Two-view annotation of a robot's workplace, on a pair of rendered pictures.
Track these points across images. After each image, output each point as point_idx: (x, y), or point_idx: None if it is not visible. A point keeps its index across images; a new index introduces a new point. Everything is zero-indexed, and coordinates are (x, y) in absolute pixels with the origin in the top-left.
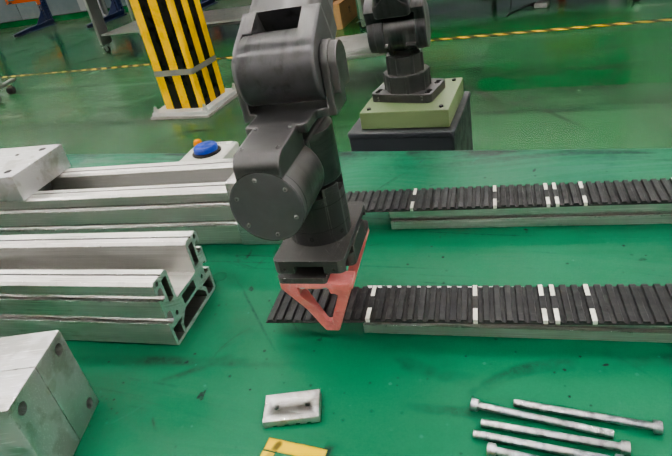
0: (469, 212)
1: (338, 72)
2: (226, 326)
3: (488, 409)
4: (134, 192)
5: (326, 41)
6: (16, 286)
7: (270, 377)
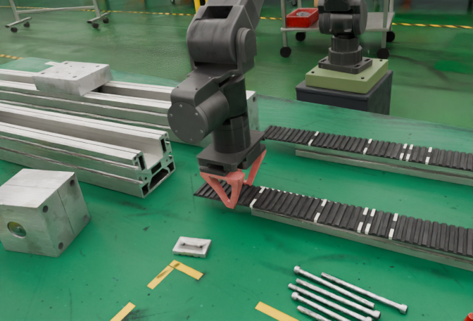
0: (347, 153)
1: (245, 49)
2: (173, 193)
3: (304, 274)
4: (142, 102)
5: (241, 29)
6: (62, 144)
7: (187, 227)
